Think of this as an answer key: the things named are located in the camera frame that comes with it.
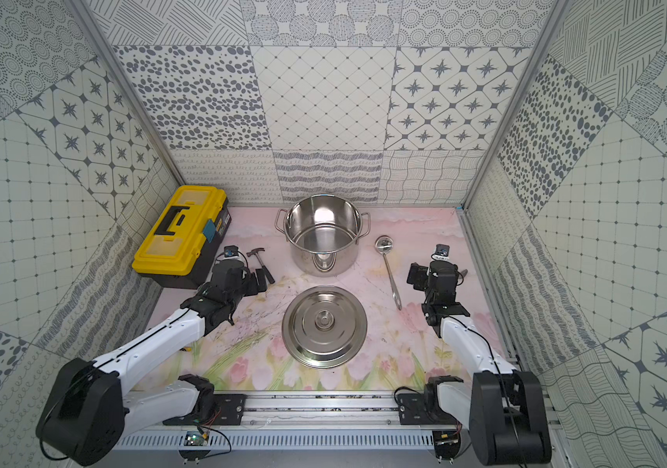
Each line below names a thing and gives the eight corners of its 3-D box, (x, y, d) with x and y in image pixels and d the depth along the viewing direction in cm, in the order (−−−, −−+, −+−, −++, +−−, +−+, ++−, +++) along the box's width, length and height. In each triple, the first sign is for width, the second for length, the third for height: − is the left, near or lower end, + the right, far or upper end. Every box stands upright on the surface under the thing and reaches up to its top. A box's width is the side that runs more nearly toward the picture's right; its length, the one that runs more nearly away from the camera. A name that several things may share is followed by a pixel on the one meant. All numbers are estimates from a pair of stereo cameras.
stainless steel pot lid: (278, 368, 83) (276, 365, 81) (289, 290, 99) (288, 287, 97) (367, 368, 83) (368, 365, 81) (364, 291, 99) (364, 287, 97)
